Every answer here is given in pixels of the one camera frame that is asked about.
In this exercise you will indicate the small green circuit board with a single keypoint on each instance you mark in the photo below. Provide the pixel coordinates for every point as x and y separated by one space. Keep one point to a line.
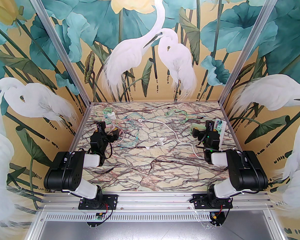
98 217

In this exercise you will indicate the grey perforated metal panel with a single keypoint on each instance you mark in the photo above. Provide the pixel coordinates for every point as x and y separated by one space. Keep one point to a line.
152 230

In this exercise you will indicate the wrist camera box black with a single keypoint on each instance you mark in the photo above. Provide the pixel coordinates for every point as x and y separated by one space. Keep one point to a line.
197 132
113 134

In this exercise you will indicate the aluminium table rear rail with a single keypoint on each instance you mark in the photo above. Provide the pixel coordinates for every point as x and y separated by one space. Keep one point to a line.
152 102

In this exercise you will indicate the yellow power connector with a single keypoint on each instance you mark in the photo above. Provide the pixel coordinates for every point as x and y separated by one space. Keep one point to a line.
215 217

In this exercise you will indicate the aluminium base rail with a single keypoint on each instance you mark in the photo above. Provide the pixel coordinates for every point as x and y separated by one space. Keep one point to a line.
152 200

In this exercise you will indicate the white power strip coloured sockets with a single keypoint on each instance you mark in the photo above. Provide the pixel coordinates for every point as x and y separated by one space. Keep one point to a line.
222 127

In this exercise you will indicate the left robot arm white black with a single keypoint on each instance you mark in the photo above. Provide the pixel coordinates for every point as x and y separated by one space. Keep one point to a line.
65 176

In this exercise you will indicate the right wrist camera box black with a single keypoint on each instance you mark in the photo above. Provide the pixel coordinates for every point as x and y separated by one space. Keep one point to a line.
197 132

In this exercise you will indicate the small white adapter plug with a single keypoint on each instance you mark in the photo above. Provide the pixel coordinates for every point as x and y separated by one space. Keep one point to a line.
110 116

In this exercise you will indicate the aluminium table side rail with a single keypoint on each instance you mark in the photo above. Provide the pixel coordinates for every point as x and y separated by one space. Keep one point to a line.
81 124
230 124

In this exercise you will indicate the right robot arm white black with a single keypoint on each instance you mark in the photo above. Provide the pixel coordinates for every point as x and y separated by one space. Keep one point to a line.
250 174

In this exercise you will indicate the aluminium frame post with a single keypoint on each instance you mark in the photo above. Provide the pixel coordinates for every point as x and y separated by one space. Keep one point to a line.
57 41
250 41

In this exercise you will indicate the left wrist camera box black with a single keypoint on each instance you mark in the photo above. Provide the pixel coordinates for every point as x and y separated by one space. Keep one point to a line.
113 134

